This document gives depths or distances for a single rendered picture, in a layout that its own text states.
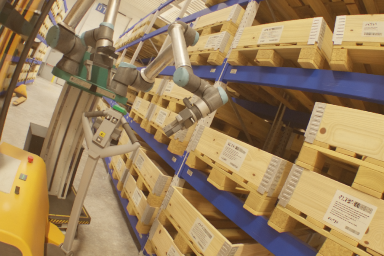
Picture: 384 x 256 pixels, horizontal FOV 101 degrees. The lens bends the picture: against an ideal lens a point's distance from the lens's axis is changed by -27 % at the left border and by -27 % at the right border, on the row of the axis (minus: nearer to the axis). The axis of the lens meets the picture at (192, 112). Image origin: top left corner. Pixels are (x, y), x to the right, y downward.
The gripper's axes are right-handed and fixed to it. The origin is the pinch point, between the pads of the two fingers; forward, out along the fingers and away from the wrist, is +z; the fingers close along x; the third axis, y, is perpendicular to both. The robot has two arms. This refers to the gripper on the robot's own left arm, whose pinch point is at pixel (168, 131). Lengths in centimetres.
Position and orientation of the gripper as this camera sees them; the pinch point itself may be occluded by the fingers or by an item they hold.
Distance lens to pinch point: 104.6
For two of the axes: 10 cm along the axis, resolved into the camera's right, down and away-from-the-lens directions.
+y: 5.7, 7.5, -3.4
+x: 0.6, 3.7, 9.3
